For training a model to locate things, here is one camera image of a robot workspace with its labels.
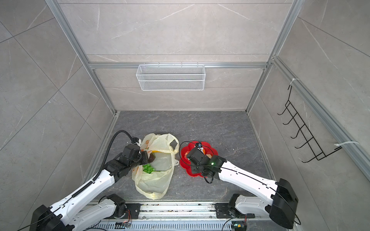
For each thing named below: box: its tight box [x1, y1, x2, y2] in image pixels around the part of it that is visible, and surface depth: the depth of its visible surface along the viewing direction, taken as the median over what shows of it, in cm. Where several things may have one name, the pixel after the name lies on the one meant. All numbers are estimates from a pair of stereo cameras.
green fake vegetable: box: [142, 163, 156, 174], surface depth 86 cm
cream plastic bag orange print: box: [131, 132, 180, 200], surface depth 83 cm
